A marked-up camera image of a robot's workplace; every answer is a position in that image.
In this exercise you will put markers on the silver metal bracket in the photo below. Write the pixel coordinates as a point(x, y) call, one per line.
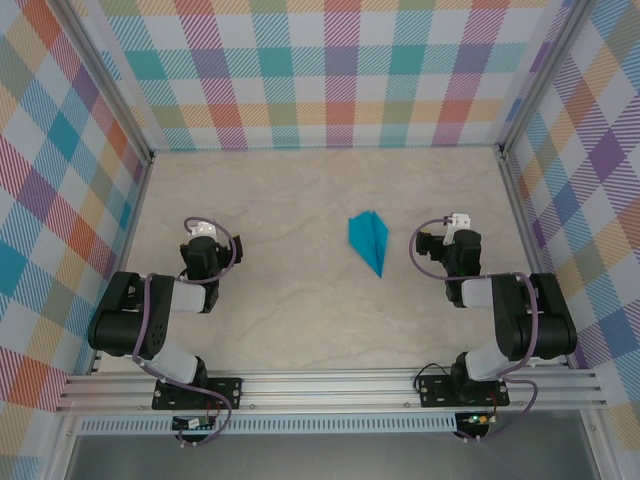
point(457, 221)

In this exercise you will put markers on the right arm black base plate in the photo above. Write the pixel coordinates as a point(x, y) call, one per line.
point(435, 392)

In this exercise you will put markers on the aluminium side rail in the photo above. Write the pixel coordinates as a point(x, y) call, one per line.
point(96, 357)
point(522, 220)

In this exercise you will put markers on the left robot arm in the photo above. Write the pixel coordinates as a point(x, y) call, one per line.
point(120, 330)

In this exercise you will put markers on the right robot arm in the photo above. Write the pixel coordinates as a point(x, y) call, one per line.
point(550, 330)

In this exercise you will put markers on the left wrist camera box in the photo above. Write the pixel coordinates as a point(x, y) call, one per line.
point(202, 228)

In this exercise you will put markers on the small circuit board green light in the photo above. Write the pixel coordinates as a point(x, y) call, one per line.
point(477, 419)

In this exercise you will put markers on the aluminium frame post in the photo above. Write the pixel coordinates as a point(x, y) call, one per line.
point(542, 80)
point(107, 85)

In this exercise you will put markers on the small black circuit board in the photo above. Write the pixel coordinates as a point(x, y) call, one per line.
point(192, 424)

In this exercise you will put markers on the long aluminium mounting rail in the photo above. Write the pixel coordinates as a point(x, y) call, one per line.
point(325, 387)

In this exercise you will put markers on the blue paper sheet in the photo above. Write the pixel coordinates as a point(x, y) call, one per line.
point(370, 240)

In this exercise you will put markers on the grey metal panel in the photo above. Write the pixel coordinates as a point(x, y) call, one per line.
point(325, 457)

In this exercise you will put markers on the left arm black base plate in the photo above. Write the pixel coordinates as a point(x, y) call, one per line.
point(227, 392)

